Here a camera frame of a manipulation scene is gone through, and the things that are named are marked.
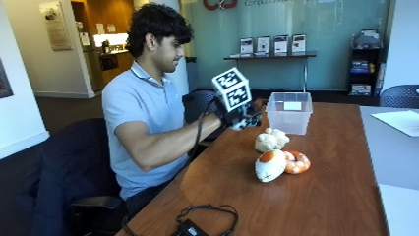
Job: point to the white cauliflower soft toy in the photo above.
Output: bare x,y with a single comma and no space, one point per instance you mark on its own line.
271,140

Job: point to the clear plastic storage bin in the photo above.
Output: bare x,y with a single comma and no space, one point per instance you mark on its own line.
288,114

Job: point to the white cube with black markers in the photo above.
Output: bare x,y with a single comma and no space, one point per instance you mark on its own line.
231,88

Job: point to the dark perforated chair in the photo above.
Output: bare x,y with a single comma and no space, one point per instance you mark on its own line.
195,105

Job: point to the fried egg soft toy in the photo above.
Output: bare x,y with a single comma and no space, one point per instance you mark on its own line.
268,165

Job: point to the orange shrimp soft toy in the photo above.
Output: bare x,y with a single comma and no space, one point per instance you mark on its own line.
296,162

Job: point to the dark console table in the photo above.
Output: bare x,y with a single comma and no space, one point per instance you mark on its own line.
270,62

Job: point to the framed brochure display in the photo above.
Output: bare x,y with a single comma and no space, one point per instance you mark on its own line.
263,45
280,44
298,43
246,46

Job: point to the the person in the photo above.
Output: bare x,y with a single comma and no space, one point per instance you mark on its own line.
139,108

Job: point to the black magazine rack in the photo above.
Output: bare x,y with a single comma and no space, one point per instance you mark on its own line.
365,65

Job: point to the white paper sheet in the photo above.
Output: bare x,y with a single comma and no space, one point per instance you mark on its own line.
400,122

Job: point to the black power adapter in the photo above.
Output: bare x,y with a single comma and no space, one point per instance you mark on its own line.
189,228

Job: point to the blue-grey perforated chair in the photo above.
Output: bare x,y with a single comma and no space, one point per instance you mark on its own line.
400,96

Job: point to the black office chair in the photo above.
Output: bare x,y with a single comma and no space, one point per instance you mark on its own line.
73,177

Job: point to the wall poster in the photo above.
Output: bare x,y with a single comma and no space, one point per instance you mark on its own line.
54,25

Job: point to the dark framed wall picture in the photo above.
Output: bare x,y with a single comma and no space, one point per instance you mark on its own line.
4,82

